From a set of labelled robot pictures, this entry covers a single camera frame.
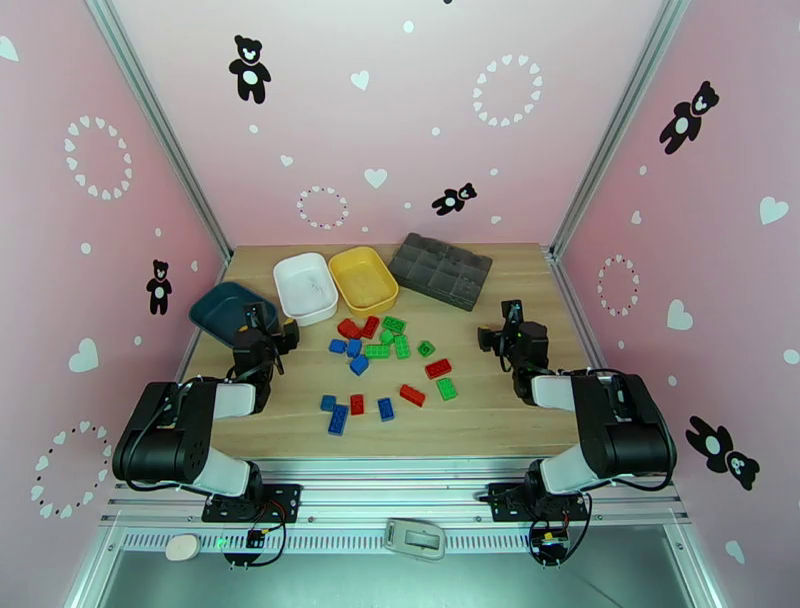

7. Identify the dark blue plastic container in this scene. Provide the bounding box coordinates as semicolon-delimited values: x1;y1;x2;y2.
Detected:
189;281;281;351

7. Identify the white plastic container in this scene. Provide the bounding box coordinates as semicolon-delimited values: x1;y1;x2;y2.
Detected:
272;251;339;328

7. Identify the gray compartment organizer box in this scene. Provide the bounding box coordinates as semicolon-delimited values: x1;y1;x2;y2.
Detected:
387;232;495;313

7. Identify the yellow plastic container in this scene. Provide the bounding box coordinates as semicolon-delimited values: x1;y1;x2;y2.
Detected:
328;246;400;317

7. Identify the white round object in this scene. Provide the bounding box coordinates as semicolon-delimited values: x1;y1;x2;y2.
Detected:
164;532;203;563

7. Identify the gray plastic device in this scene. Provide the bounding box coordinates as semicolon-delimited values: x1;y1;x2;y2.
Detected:
383;517;447;561

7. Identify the aluminium table side rail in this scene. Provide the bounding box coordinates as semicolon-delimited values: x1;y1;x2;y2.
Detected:
181;259;231;383
548;246;608;376

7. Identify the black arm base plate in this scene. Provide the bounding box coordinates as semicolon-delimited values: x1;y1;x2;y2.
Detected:
487;481;590;524
201;482;303;524

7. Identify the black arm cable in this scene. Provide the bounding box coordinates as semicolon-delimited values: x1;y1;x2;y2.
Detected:
121;377;214;498
587;368;675;496

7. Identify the aluminium rail platform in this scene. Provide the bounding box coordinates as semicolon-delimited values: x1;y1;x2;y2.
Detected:
98;457;692;556

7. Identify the aluminium frame post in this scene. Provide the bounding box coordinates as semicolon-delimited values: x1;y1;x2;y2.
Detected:
548;0;695;259
84;0;234;267

